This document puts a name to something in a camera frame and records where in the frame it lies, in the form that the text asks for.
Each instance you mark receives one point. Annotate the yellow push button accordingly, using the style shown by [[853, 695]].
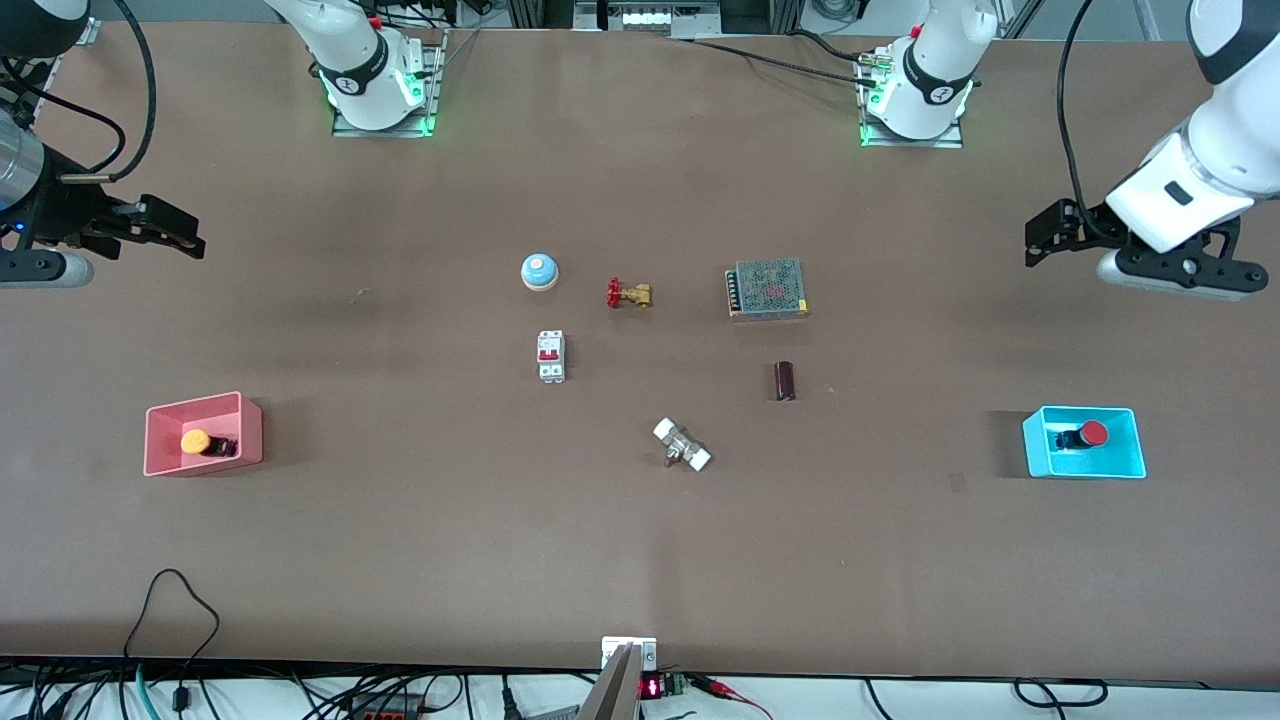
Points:
[[194, 441]]

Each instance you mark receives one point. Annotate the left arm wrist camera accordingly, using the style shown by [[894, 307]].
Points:
[[1180, 272]]

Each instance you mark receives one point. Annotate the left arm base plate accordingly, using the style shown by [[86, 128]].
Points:
[[950, 142]]

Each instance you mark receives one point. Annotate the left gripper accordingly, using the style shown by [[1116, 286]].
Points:
[[1084, 227]]

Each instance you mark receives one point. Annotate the grey camera mount pole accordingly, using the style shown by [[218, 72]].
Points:
[[615, 690]]

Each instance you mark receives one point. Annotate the cyan plastic bin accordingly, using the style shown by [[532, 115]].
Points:
[[1125, 462]]

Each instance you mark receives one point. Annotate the red digit display module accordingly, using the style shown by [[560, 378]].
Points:
[[655, 686]]

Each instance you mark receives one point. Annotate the blue service bell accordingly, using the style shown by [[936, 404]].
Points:
[[540, 270]]

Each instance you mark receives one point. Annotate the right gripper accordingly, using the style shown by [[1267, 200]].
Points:
[[62, 212]]

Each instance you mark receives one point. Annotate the black power strip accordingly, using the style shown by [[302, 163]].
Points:
[[400, 712]]

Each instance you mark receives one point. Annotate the white circuit breaker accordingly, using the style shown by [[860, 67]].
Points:
[[551, 356]]

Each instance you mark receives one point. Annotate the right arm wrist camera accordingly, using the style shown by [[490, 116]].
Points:
[[50, 270]]

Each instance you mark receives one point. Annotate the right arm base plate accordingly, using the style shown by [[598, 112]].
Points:
[[435, 90]]

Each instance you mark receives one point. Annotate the red alligator clip lead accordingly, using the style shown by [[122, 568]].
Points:
[[728, 688]]

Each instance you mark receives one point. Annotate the metal mesh power supply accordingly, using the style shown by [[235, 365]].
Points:
[[768, 288]]

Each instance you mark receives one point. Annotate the pink plastic bin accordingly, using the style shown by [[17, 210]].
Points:
[[250, 435]]

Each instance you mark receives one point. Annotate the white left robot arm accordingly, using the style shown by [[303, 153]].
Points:
[[935, 70]]

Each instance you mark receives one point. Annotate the silver fitting white caps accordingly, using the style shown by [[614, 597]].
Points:
[[682, 445]]

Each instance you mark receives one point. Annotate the metal equipment rack frame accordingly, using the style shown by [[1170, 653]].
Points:
[[645, 18]]

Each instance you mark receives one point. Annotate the dark red capacitor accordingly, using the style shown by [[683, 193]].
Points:
[[785, 381]]

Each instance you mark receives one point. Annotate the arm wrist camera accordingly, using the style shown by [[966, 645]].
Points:
[[50, 270], [1180, 272]]

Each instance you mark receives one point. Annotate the red push button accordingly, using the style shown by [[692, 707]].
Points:
[[1094, 433]]

